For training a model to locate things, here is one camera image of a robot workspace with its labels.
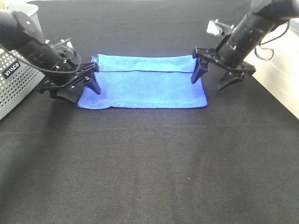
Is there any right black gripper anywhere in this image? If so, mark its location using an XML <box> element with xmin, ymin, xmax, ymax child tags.
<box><xmin>191</xmin><ymin>35</ymin><xmax>256</xmax><ymax>91</ymax></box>

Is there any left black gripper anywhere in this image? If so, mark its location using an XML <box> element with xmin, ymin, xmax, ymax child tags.
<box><xmin>37</xmin><ymin>38</ymin><xmax>101</xmax><ymax>103</ymax></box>

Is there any blue microfiber towel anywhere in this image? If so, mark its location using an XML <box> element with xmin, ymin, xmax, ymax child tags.
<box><xmin>78</xmin><ymin>54</ymin><xmax>207</xmax><ymax>110</ymax></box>

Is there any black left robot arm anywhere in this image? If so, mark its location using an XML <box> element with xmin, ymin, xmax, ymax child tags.
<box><xmin>0</xmin><ymin>10</ymin><xmax>101</xmax><ymax>103</ymax></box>

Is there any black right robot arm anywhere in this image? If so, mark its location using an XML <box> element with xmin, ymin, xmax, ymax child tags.
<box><xmin>191</xmin><ymin>0</ymin><xmax>299</xmax><ymax>90</ymax></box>

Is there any white plastic storage basket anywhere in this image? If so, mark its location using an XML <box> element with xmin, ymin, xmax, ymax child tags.
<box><xmin>245</xmin><ymin>28</ymin><xmax>299</xmax><ymax>118</ymax></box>

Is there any grey perforated laundry basket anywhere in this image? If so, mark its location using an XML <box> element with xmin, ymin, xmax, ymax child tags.
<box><xmin>0</xmin><ymin>2</ymin><xmax>44</xmax><ymax>119</ymax></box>

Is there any black fabric table cover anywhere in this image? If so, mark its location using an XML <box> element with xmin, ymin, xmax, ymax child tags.
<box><xmin>0</xmin><ymin>0</ymin><xmax>299</xmax><ymax>224</ymax></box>

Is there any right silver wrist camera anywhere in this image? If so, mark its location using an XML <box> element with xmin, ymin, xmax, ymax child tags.
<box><xmin>206</xmin><ymin>20</ymin><xmax>222</xmax><ymax>36</ymax></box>

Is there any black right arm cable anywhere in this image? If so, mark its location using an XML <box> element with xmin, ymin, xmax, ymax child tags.
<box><xmin>253</xmin><ymin>18</ymin><xmax>292</xmax><ymax>61</ymax></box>

